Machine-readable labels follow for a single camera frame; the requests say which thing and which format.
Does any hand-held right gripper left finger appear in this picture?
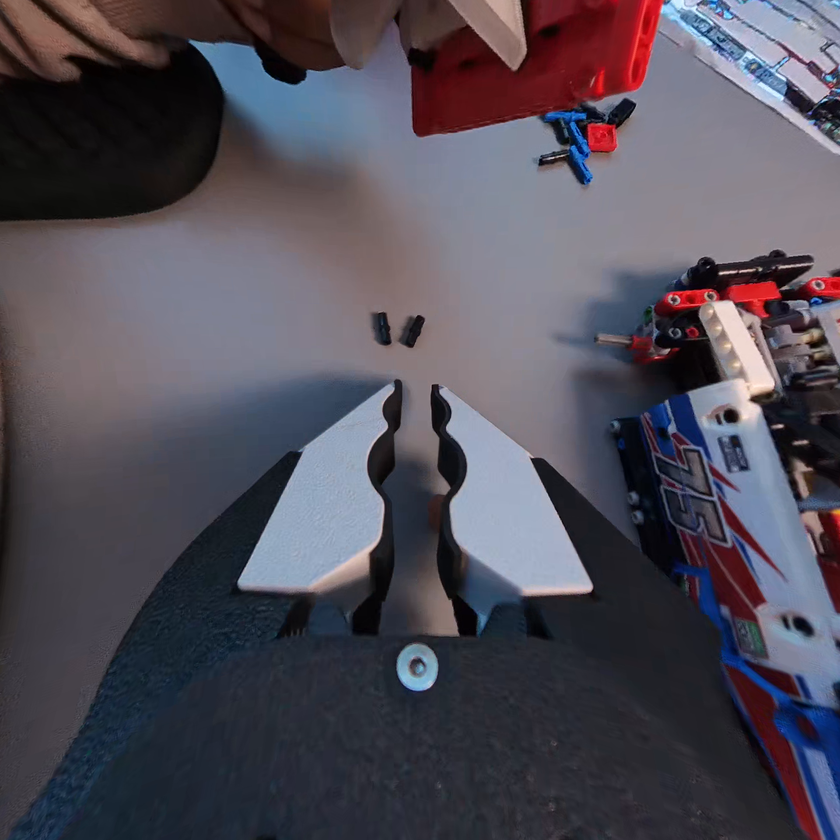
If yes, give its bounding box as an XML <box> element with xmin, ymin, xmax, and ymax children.
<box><xmin>236</xmin><ymin>379</ymin><xmax>404</xmax><ymax>618</ymax></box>

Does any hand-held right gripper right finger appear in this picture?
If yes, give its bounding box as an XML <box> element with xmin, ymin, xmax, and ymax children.
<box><xmin>430</xmin><ymin>384</ymin><xmax>595</xmax><ymax>636</ymax></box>

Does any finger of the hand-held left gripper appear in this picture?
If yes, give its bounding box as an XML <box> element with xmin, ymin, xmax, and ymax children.
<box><xmin>445</xmin><ymin>0</ymin><xmax>530</xmax><ymax>71</ymax></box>

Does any red and white lego panel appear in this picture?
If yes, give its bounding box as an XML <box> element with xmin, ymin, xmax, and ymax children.
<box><xmin>409</xmin><ymin>0</ymin><xmax>665</xmax><ymax>139</ymax></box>

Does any person's left forearm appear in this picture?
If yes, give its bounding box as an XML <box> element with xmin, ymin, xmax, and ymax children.
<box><xmin>0</xmin><ymin>0</ymin><xmax>263</xmax><ymax>83</ymax></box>

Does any pile of small lego pieces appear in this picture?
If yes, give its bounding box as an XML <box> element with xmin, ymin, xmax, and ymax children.
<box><xmin>537</xmin><ymin>97</ymin><xmax>639</xmax><ymax>186</ymax></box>

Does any lego race car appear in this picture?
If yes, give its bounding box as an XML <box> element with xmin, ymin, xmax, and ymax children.
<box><xmin>592</xmin><ymin>248</ymin><xmax>840</xmax><ymax>840</ymax></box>

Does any lego instruction booklet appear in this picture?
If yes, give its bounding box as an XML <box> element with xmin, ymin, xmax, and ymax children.
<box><xmin>658</xmin><ymin>0</ymin><xmax>840</xmax><ymax>157</ymax></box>

